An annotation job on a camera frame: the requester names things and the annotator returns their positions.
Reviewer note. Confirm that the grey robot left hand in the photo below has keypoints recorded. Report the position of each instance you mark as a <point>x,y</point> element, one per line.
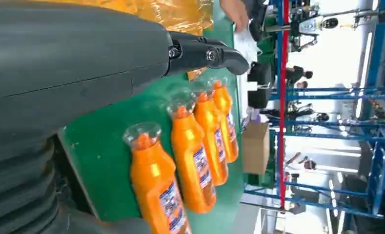
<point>66,55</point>

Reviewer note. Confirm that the orange bottle with clear cap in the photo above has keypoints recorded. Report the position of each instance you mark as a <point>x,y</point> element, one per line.
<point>153,184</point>
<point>210,129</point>
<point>224,106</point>
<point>187,151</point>

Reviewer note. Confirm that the green table mat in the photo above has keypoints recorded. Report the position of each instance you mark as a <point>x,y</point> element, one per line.
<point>105,155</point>

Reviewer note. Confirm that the yellow plastic sheet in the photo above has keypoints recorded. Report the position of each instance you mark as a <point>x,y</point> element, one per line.
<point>179,13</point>

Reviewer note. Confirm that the ribbed grey left arm sleeve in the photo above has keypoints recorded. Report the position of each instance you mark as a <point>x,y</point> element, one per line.
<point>17,190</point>

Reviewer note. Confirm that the person's hand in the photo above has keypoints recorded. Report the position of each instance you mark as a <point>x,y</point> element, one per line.
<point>236,13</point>

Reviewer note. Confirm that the black equipment block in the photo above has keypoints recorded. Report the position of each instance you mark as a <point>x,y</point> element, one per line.
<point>259,87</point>

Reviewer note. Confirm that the brown cardboard box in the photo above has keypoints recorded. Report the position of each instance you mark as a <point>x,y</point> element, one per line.
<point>255,148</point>

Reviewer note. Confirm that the red vertical pole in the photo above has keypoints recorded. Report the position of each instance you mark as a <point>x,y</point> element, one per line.
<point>283,113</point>

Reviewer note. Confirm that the person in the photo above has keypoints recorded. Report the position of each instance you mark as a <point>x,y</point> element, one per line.
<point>295,75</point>
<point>303,164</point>

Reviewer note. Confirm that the white robot with black head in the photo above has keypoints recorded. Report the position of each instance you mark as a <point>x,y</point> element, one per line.
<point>315,24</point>

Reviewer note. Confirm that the blue metal rack frame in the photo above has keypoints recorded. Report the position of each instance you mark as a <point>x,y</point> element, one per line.
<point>378,161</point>

